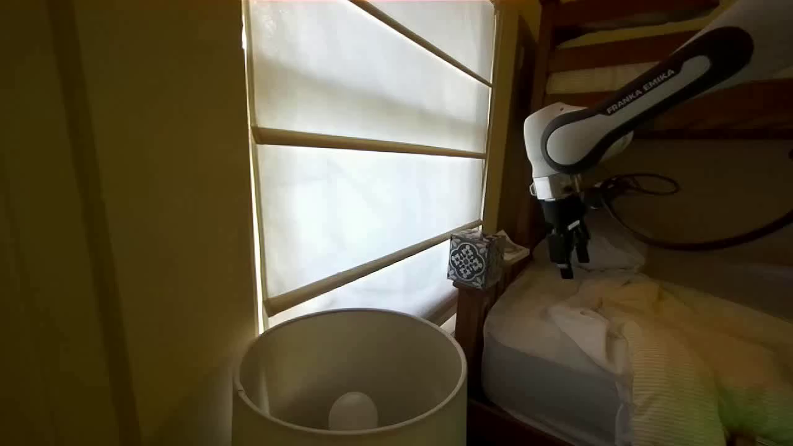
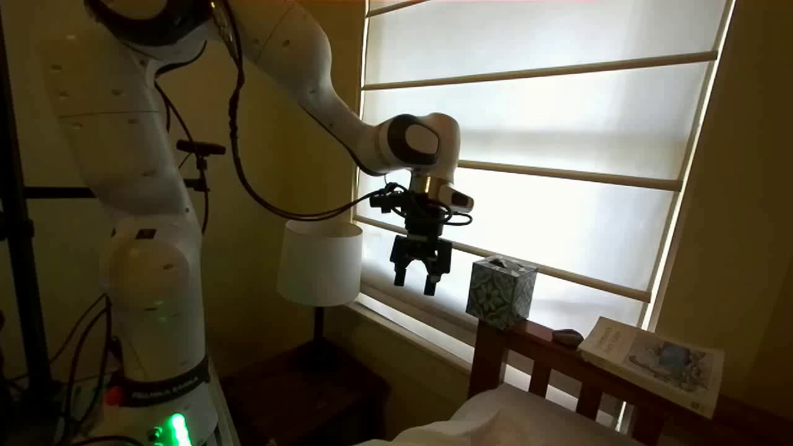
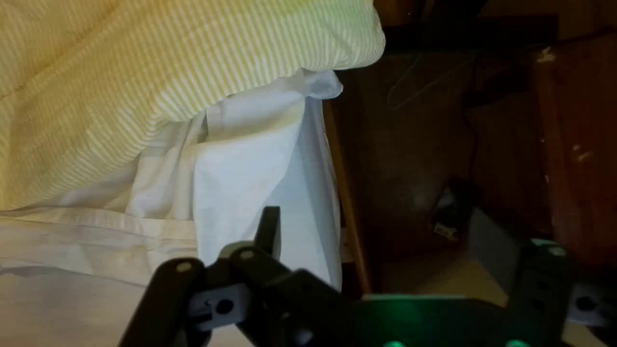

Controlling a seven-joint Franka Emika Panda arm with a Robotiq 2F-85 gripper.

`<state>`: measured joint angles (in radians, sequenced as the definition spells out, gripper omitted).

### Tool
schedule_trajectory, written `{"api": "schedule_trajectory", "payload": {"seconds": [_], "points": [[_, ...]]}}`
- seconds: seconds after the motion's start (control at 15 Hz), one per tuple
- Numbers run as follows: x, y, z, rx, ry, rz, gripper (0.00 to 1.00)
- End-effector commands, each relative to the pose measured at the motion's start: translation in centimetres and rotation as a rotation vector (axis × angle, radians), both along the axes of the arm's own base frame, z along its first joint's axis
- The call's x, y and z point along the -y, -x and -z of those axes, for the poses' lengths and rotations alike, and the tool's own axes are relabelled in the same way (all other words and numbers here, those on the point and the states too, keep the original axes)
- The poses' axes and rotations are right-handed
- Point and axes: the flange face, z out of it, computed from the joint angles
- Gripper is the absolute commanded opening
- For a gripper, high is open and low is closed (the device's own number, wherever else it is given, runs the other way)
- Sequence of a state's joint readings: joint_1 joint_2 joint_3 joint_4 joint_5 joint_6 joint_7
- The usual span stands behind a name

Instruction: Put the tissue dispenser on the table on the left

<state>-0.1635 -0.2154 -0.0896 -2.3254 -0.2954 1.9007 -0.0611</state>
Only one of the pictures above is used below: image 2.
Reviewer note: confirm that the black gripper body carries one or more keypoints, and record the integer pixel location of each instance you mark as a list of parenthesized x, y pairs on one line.
[(423, 219)]

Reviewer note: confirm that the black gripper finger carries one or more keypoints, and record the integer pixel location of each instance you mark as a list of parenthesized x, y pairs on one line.
[(436, 268), (401, 266)]

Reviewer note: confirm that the patterned cube tissue box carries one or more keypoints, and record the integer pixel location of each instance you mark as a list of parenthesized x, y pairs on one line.
[(500, 292)]

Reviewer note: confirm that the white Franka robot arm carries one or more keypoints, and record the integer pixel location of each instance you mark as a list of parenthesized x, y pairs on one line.
[(124, 132)]

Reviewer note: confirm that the brown wooden bed headboard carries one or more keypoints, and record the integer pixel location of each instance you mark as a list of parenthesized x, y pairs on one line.
[(545, 349)]

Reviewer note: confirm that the small grey stone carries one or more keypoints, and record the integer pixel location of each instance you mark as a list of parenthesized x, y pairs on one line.
[(568, 339)]

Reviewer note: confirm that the dark wooden nightstand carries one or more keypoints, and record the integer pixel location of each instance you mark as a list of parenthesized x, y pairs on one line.
[(306, 397)]

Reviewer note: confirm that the white pillow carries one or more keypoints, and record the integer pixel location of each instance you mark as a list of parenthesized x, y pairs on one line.
[(503, 417)]

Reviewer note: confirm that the white roman window blind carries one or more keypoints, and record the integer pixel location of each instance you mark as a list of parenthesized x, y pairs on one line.
[(560, 126)]

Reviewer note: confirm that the illustrated hardcover book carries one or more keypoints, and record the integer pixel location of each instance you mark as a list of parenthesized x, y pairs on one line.
[(658, 364)]

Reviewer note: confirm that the black vertical stand pole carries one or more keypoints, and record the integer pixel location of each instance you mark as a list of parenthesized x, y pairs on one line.
[(17, 250)]

